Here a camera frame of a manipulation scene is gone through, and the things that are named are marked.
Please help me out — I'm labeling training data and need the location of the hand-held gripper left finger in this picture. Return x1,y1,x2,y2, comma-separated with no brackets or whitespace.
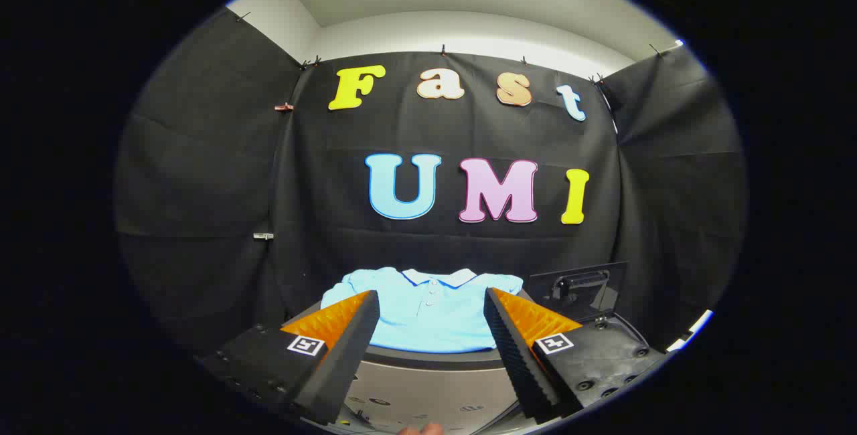
198,290,381,425

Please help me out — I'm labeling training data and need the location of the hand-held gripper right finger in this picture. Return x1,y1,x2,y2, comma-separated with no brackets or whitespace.
483,287,668,423

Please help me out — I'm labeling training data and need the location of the light blue polo shirt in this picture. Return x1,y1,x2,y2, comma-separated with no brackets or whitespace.
320,266,524,354

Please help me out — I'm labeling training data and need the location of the dark glass washing machine lid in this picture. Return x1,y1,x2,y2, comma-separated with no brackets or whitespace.
528,262,628,323

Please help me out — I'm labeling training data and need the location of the black backdrop cloth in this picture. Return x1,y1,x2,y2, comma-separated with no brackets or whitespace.
114,9,748,357

